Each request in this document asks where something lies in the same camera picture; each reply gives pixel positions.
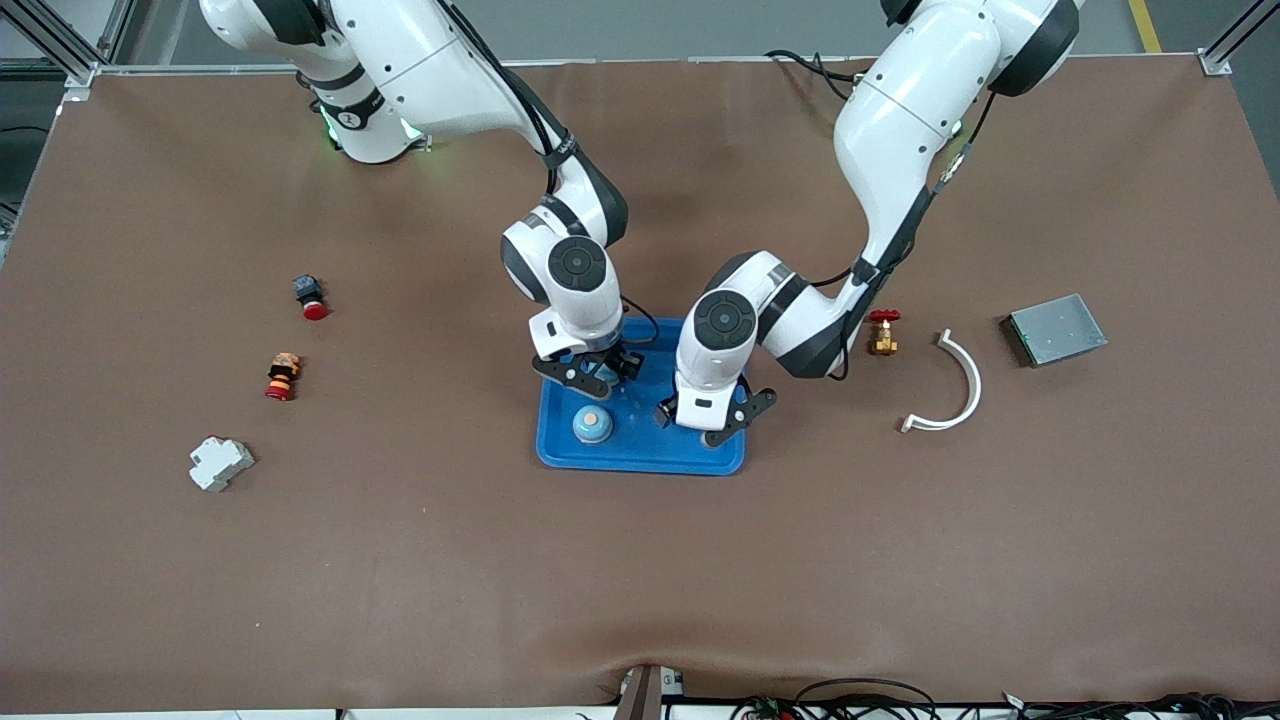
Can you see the blue call bell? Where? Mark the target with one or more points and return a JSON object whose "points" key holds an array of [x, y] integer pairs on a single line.
{"points": [[592, 425]]}

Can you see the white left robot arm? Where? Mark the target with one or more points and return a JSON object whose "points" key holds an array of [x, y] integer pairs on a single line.
{"points": [[900, 130]]}

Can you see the black pushbutton with red cap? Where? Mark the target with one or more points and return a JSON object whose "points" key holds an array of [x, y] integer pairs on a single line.
{"points": [[308, 292]]}

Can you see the aluminium frame post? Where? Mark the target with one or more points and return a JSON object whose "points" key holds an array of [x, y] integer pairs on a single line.
{"points": [[1225, 55], [60, 50]]}

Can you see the blue plastic tray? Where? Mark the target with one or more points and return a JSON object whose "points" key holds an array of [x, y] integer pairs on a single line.
{"points": [[640, 455]]}

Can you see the striped red yellow pushbutton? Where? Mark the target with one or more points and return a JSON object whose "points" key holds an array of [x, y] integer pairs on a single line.
{"points": [[283, 378]]}

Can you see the white curved plastic clip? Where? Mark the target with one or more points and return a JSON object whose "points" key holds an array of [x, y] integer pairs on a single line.
{"points": [[974, 385]]}

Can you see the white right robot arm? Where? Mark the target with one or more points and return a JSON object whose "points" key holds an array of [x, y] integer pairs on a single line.
{"points": [[440, 70]]}

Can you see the white circuit breaker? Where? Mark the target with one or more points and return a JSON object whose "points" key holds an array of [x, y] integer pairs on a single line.
{"points": [[220, 465]]}

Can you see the metal table edge bracket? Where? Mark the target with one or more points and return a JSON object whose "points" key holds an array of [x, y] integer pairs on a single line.
{"points": [[645, 695]]}

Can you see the grey metal box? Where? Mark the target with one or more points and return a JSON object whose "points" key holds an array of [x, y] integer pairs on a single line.
{"points": [[1055, 330]]}

